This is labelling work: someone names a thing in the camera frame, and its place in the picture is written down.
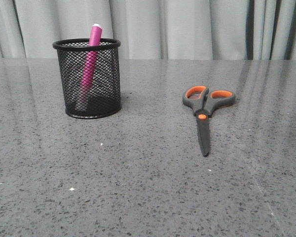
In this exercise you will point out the grey orange scissors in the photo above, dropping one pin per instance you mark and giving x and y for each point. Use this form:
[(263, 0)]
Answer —
[(204, 102)]

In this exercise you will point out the pink pen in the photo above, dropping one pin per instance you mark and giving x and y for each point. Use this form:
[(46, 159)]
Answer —
[(89, 68)]

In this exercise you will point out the black mesh pen bin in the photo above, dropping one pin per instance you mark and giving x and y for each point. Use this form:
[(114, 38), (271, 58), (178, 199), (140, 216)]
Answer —
[(105, 96)]

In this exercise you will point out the grey curtain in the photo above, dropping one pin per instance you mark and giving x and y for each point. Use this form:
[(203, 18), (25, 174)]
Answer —
[(154, 29)]

